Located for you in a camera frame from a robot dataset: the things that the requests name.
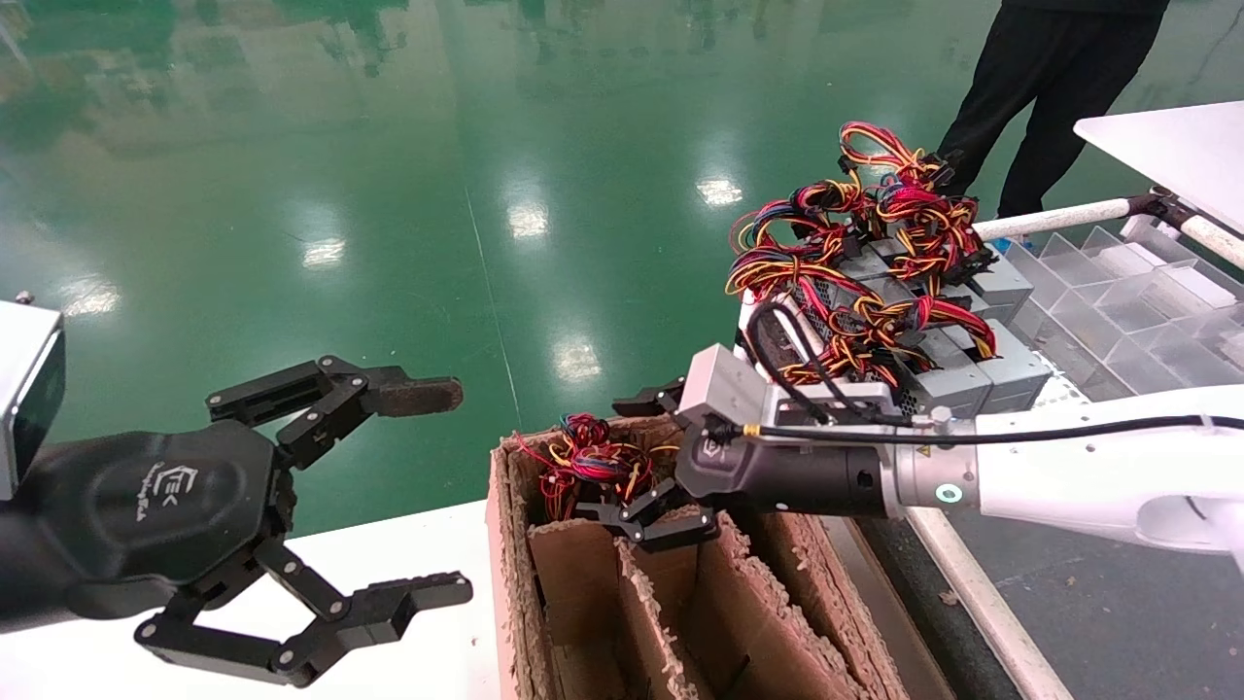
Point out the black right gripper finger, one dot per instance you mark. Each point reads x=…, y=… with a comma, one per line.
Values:
x=661, y=520
x=656, y=401

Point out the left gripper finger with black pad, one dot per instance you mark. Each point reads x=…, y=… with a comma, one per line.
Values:
x=379, y=608

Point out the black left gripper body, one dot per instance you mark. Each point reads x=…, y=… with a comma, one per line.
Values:
x=165, y=506

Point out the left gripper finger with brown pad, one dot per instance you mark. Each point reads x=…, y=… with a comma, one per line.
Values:
x=330, y=394

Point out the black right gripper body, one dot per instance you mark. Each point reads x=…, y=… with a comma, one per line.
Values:
x=777, y=476

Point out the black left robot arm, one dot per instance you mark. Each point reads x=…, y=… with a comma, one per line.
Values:
x=19, y=583

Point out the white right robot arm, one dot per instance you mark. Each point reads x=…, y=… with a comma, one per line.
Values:
x=1069, y=481

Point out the cardboard divider insert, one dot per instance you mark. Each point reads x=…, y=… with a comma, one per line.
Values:
x=573, y=583

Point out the white leg pipe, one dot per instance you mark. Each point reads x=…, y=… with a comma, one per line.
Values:
x=746, y=326

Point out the brown cardboard box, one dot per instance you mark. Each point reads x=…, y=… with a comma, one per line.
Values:
x=510, y=603

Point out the clear acrylic divider tray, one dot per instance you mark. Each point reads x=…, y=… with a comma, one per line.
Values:
x=1118, y=292

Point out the black pipe joint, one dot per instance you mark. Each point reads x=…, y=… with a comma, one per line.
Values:
x=1157, y=206

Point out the person in black trousers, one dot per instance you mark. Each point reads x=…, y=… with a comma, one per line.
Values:
x=1050, y=78

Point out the white table board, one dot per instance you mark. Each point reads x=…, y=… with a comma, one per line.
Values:
x=1176, y=156

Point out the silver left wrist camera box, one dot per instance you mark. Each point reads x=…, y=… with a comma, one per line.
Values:
x=24, y=389

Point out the white frame pipe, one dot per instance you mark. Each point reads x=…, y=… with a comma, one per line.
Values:
x=1215, y=236
x=1050, y=219

